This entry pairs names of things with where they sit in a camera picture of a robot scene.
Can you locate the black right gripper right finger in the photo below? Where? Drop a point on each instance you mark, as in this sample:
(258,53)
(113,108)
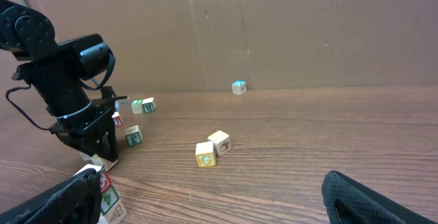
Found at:
(349,202)

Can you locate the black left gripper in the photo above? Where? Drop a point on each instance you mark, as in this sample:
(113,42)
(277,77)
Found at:
(92,130)

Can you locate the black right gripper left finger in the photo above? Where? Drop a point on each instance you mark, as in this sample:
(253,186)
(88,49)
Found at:
(74,201)

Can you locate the red number three block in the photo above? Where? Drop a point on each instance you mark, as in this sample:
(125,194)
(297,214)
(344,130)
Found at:
(118,122)

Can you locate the yellow block letter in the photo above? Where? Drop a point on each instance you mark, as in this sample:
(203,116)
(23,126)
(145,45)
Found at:
(108,165)

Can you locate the red letter wooden block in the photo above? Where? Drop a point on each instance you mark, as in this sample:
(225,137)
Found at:
(105,181)

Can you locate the letter B wooden block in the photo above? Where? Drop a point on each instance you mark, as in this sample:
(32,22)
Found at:
(112,208)

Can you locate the letter A wooden block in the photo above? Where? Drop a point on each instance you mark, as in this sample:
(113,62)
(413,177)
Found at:
(133,136)

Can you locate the number five green block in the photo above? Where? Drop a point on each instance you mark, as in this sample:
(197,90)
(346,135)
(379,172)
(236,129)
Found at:
(149,105)

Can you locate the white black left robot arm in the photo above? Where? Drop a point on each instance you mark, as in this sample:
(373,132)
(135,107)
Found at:
(70,76)

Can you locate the yellow block far left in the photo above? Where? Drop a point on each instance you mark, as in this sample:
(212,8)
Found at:
(85,156)

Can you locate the green letter H block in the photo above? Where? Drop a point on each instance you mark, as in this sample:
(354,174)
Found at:
(136,106)

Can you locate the scissors picture wooden block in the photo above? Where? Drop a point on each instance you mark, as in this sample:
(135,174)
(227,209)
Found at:
(205,154)

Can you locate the yellow topped acorn block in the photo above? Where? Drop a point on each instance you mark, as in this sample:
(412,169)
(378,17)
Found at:
(221,141)

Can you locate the blue letter D block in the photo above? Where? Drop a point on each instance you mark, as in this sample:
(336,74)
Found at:
(239,87)

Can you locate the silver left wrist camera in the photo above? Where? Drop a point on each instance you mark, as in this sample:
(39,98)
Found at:
(121,105)

